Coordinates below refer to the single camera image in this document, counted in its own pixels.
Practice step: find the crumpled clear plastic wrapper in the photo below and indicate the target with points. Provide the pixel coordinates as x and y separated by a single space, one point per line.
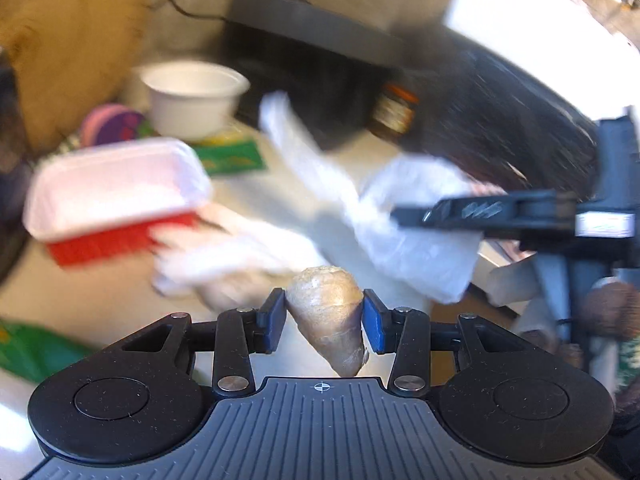
225 265

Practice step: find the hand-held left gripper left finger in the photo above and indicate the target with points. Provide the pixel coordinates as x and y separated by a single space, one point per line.
272 322

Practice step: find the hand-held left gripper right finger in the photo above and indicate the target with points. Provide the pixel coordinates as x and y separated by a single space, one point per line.
374 322

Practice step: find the green snack packet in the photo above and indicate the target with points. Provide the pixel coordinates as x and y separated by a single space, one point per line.
35 352
232 157

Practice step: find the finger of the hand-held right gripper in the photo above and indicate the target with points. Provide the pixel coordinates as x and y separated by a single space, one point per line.
490 212

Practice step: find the person's right forearm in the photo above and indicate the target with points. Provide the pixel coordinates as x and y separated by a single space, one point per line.
615 307

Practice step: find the pink and purple sponge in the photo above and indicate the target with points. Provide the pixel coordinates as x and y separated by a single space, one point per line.
112 125

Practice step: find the brown ginger piece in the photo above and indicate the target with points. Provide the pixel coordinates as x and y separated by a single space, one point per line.
330 312

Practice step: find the brown glass jar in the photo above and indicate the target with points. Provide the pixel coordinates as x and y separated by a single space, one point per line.
392 112

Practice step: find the black plastic bag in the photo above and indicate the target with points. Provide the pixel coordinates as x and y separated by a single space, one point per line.
490 115

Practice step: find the round wooden cutting board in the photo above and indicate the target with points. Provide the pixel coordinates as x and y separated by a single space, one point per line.
70 40

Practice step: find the white plastic bag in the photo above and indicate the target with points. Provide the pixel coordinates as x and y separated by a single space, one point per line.
400 240

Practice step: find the white and red food tray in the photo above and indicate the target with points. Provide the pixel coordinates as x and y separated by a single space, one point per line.
115 195

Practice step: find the black kitchen appliance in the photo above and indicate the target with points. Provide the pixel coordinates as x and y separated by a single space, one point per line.
305 65

